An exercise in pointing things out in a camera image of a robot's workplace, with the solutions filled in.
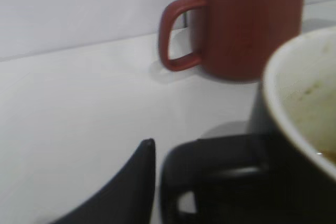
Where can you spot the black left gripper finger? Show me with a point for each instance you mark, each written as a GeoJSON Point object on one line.
{"type": "Point", "coordinates": [128, 197]}

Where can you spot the black ceramic mug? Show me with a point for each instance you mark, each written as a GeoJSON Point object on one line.
{"type": "Point", "coordinates": [282, 170]}

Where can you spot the red ceramic mug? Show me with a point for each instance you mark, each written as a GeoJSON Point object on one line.
{"type": "Point", "coordinates": [231, 39]}

